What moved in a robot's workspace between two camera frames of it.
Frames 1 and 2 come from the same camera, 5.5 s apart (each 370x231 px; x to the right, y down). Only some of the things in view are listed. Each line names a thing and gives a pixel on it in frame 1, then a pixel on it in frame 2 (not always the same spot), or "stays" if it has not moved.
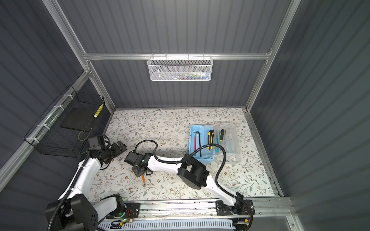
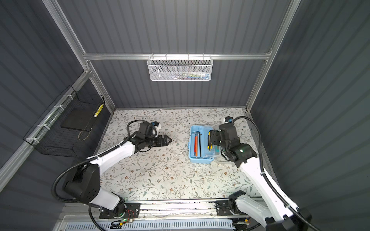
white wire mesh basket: (179, 68) stays
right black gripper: (136, 172) to (213, 134)
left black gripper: (116, 151) to (164, 143)
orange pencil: (143, 178) to (196, 146)
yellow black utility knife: (210, 138) stays
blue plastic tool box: (200, 135) stays
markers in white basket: (193, 75) stays
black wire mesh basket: (63, 131) stays
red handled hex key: (195, 142) stays
